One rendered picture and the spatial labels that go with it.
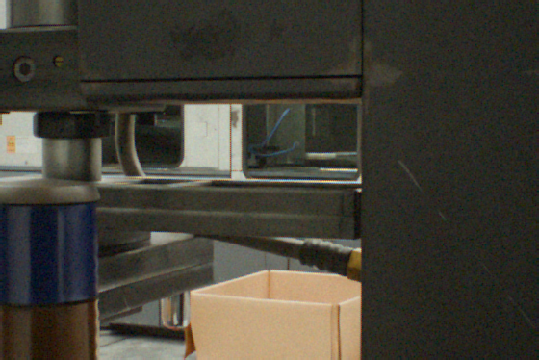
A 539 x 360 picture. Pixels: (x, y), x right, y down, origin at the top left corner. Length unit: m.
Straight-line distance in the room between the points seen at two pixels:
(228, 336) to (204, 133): 2.80
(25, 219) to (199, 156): 5.41
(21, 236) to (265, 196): 0.23
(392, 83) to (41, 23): 0.23
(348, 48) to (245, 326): 2.54
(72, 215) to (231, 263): 5.33
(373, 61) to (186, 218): 0.15
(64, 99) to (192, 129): 5.17
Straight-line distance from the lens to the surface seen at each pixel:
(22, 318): 0.38
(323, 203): 0.56
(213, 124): 5.73
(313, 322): 2.96
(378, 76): 0.53
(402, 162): 0.52
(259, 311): 3.02
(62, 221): 0.37
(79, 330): 0.38
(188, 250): 0.71
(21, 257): 0.37
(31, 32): 0.64
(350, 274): 0.68
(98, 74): 0.59
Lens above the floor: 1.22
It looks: 3 degrees down
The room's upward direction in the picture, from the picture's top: straight up
